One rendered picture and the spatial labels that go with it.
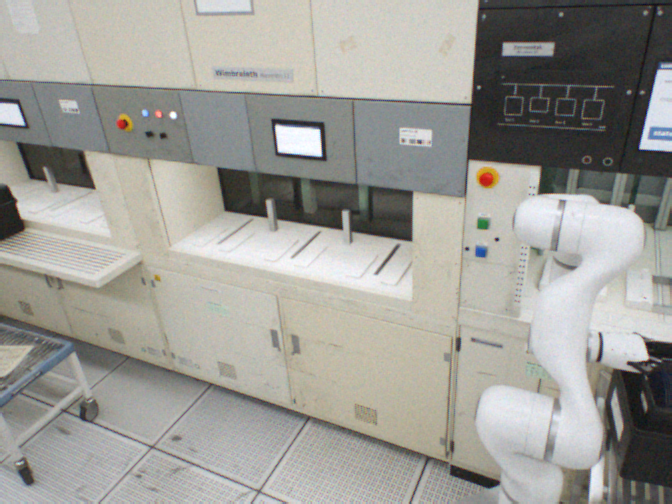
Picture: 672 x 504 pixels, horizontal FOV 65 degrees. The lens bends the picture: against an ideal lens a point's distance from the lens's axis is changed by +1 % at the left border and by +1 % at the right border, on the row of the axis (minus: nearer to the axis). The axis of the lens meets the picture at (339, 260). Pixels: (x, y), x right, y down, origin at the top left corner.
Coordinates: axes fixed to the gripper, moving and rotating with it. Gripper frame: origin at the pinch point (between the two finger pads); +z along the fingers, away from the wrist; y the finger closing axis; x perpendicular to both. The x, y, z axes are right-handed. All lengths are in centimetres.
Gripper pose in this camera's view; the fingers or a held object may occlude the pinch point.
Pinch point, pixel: (668, 356)
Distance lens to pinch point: 152.2
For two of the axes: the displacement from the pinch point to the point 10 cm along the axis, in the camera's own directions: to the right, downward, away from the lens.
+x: -0.5, -8.7, -4.9
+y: -2.8, 4.8, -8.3
